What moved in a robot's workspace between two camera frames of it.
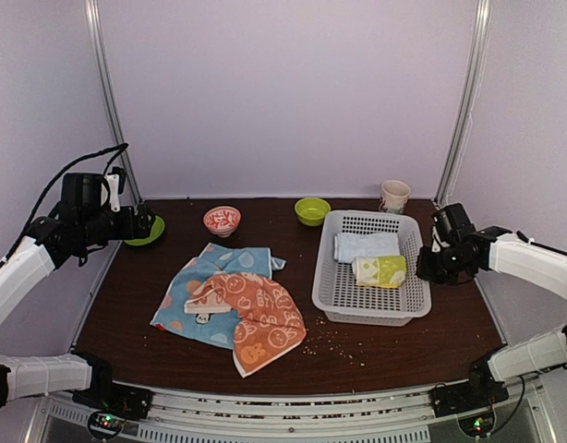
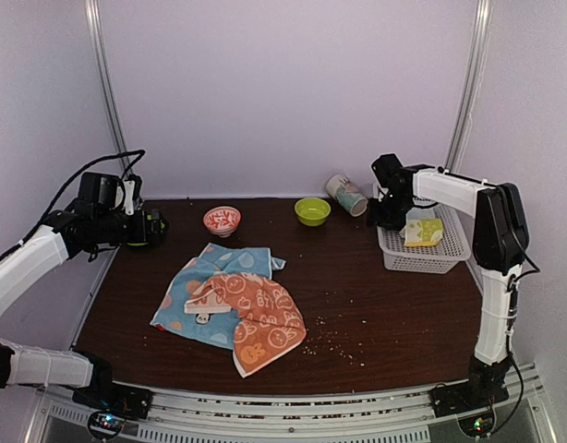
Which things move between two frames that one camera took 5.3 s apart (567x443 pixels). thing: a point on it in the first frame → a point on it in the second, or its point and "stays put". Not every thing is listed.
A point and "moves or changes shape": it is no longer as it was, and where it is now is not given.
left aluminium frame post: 100,39 stays put
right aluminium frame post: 477,55 stays put
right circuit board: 478,425 stays put
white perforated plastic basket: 367,269 moves or changes shape
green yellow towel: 380,270 → 422,229
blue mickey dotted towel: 215,329 stays put
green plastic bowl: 311,211 stays put
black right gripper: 425,272 → 394,224
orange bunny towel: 271,320 stays put
